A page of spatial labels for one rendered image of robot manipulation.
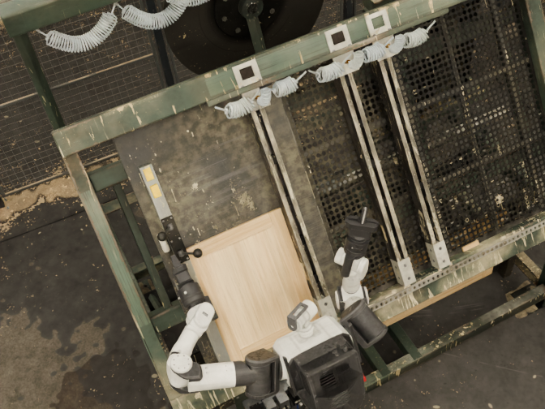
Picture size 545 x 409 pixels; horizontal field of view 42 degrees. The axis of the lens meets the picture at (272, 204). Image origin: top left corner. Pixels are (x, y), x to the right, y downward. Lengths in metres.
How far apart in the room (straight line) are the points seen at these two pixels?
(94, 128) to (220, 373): 1.00
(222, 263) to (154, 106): 0.72
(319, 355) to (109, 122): 1.14
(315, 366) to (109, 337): 2.13
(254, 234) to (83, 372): 1.73
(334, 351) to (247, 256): 0.67
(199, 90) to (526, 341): 2.45
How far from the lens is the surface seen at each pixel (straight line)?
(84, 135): 2.69
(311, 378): 2.46
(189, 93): 2.73
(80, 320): 4.52
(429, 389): 4.04
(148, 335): 2.93
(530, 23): 3.48
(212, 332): 3.00
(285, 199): 2.91
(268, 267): 3.01
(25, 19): 2.87
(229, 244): 2.93
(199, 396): 3.08
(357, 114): 3.03
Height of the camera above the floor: 3.60
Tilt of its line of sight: 49 degrees down
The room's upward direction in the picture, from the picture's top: 8 degrees counter-clockwise
